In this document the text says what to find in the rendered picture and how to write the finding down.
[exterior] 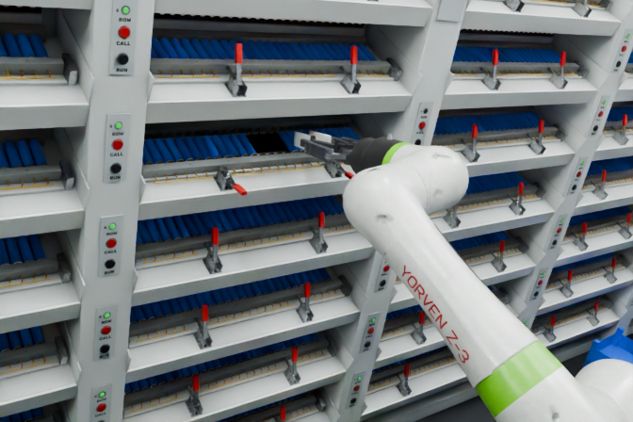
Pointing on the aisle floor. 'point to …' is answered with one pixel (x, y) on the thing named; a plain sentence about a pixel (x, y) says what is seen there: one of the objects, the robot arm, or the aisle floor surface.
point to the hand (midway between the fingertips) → (312, 140)
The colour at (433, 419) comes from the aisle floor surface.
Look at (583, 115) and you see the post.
